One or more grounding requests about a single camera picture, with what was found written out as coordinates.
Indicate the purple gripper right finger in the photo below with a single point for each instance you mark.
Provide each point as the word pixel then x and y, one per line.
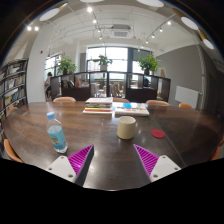
pixel 156 167

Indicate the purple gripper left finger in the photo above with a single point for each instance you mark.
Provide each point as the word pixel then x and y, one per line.
pixel 73 168

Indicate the clear plastic water bottle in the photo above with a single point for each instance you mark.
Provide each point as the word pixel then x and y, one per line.
pixel 56 134

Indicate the red round coaster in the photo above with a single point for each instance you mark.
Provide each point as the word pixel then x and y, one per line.
pixel 157 133

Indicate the cream ceramic mug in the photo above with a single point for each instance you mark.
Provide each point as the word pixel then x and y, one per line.
pixel 126 127

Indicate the large flat magazine book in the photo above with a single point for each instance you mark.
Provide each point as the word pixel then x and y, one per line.
pixel 131 109

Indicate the orange chair near right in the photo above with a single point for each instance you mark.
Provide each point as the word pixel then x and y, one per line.
pixel 217 153

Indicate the orange chair far right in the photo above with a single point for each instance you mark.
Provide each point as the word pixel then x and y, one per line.
pixel 157 102

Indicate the stack of books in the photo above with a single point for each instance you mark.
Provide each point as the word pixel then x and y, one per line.
pixel 98 105

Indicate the orange chair rightmost far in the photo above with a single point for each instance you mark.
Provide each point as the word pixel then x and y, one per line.
pixel 184 105

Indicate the orange chair far left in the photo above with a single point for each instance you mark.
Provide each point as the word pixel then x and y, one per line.
pixel 64 99

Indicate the dark curved partition shelf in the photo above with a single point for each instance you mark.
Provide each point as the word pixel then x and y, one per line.
pixel 135 87

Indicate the left potted green plant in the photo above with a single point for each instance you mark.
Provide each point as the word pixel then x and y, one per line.
pixel 66 66

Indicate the potted green plant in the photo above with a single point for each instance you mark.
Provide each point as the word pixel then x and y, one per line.
pixel 148 64
pixel 66 66
pixel 103 62

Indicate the right potted green plant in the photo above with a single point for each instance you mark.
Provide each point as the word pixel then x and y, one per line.
pixel 148 64

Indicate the dark wooden bookshelf left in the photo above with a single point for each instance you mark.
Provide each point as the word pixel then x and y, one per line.
pixel 13 85

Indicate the middle potted green plant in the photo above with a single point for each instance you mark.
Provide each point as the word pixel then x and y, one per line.
pixel 103 62

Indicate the ceiling air conditioner unit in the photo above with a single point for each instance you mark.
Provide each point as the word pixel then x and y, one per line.
pixel 120 31

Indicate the white wall radiator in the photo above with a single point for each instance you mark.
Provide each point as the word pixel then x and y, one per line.
pixel 186 95

